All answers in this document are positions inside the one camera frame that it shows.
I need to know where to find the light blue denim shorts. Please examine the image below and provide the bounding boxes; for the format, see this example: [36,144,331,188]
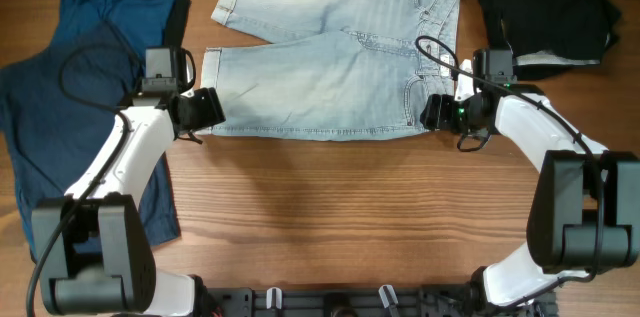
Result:
[201,0,460,141]

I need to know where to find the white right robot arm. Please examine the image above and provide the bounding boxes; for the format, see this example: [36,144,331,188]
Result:
[420,49,639,315]

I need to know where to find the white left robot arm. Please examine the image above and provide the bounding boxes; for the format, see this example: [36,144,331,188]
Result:
[25,46,225,316]

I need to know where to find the black garment under shirt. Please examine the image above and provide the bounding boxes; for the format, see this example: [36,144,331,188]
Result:
[163,0,191,46]

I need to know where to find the black folded garment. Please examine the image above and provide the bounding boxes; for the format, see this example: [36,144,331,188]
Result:
[478,0,621,81]

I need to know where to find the blue shirt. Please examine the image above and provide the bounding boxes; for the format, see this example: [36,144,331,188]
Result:
[1,0,175,242]

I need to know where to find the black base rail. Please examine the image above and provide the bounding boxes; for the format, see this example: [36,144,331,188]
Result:
[209,284,559,317]

